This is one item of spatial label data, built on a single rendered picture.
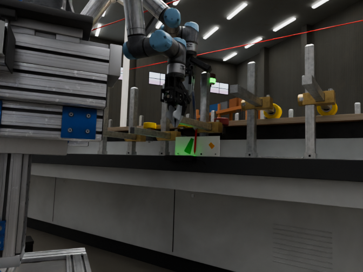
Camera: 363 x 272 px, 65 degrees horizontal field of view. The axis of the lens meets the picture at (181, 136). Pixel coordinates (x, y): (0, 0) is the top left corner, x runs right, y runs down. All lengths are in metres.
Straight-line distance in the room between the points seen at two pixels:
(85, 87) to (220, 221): 1.12
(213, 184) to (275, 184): 0.30
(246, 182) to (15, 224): 0.91
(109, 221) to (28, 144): 1.37
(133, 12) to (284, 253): 1.28
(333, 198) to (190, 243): 0.86
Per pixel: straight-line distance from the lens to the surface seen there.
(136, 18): 1.20
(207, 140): 1.40
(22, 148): 0.92
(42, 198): 2.88
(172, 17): 1.35
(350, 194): 1.26
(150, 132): 1.40
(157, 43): 1.10
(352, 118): 1.42
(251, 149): 1.31
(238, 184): 1.36
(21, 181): 1.05
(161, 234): 1.88
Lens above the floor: 0.67
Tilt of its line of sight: 5 degrees up
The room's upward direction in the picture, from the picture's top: 2 degrees clockwise
